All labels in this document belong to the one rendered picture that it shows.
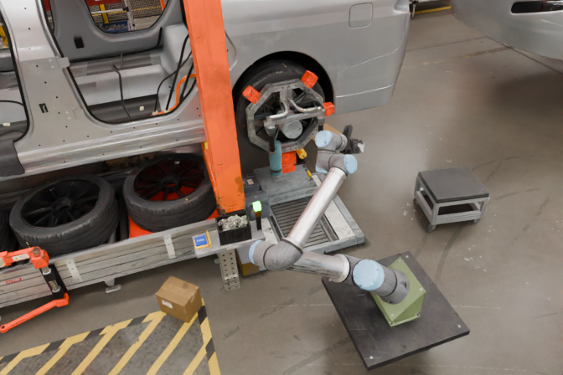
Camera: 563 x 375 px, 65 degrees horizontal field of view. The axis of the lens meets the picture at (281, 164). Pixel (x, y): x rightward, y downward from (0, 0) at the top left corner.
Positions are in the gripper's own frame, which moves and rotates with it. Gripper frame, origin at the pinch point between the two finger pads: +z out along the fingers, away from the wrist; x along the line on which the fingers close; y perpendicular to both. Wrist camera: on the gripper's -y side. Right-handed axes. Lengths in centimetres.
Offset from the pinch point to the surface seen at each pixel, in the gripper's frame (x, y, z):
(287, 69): -50, -64, -4
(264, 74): -61, -61, -16
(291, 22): -31, -84, -19
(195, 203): -112, 21, -37
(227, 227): -74, 40, -40
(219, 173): -69, 9, -50
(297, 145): -72, -20, 25
